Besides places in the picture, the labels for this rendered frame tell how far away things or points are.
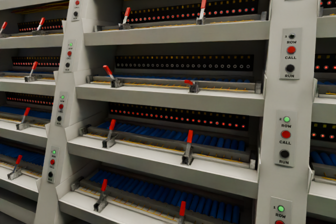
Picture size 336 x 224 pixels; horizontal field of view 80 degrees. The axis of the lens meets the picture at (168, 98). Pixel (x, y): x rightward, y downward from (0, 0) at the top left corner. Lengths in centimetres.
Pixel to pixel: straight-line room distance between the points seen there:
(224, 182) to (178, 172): 12
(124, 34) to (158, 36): 12
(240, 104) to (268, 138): 10
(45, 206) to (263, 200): 70
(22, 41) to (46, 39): 15
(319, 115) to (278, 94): 9
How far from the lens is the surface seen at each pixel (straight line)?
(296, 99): 54
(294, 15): 59
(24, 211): 106
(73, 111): 78
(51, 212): 88
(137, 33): 68
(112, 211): 73
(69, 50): 84
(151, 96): 60
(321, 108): 55
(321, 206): 58
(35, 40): 102
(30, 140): 95
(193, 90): 58
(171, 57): 76
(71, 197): 83
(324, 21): 60
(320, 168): 62
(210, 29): 59
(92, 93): 73
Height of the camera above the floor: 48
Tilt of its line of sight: 5 degrees up
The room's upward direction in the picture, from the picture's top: 6 degrees clockwise
